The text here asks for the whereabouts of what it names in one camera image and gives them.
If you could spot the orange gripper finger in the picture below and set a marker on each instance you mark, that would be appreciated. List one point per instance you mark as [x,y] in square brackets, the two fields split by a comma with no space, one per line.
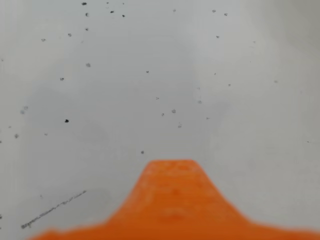
[175,207]

